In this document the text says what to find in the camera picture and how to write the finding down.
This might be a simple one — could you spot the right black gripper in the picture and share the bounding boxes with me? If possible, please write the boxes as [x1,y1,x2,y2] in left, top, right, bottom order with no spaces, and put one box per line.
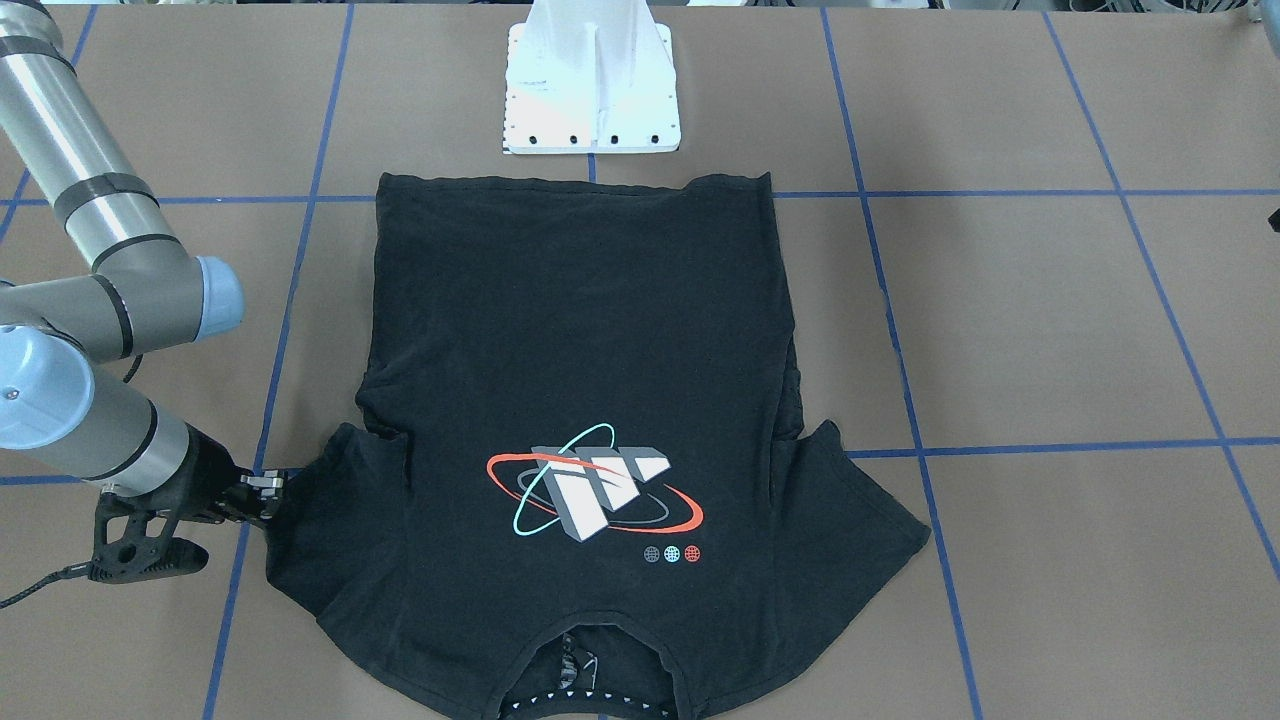
[165,430,291,524]

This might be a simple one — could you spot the black graphic t-shirt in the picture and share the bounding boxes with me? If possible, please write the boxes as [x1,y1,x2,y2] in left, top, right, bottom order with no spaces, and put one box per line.
[265,173,931,719]

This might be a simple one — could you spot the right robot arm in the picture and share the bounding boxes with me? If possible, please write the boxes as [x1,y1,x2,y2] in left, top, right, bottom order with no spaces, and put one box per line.
[3,1,285,523]

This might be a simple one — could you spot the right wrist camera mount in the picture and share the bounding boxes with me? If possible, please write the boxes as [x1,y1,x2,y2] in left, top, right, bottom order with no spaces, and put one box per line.
[87,492,210,585]

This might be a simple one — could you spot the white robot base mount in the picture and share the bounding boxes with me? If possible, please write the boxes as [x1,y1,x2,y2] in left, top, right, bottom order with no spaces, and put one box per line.
[502,1,682,155]

